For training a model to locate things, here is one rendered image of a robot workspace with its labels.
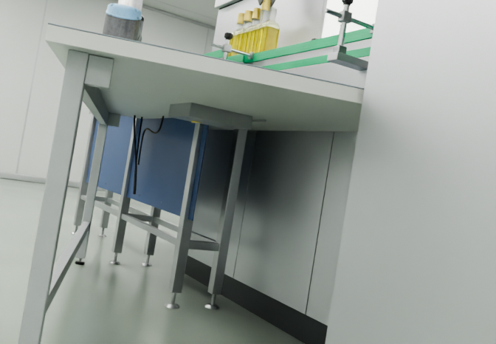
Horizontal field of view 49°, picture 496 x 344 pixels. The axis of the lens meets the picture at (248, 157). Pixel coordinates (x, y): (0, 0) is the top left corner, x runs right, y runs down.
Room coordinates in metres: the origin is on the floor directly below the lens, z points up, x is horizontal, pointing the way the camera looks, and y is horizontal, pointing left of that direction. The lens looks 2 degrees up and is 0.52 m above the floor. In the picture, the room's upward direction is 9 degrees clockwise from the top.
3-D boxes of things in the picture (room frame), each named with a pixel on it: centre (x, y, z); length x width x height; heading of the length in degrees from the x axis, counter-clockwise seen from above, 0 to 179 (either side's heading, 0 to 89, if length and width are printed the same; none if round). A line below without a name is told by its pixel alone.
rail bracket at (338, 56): (1.37, -0.21, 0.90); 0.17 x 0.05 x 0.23; 120
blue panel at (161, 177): (2.72, 0.49, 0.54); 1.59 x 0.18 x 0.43; 30
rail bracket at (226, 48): (1.93, 0.12, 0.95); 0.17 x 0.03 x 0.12; 120
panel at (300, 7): (1.94, -0.18, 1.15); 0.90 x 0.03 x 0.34; 30
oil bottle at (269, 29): (1.98, 0.00, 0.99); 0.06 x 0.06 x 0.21; 31
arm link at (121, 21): (1.84, 0.49, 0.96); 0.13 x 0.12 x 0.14; 9
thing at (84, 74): (1.83, 0.51, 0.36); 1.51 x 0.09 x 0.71; 12
